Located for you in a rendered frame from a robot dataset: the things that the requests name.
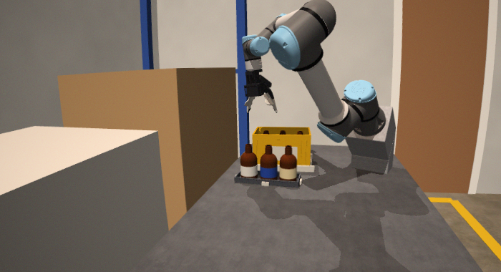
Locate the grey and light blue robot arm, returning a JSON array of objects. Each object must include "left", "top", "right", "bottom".
[{"left": 242, "top": 0, "right": 386, "bottom": 143}]

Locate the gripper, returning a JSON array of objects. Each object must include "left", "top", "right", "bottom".
[{"left": 244, "top": 69, "right": 277, "bottom": 113}]

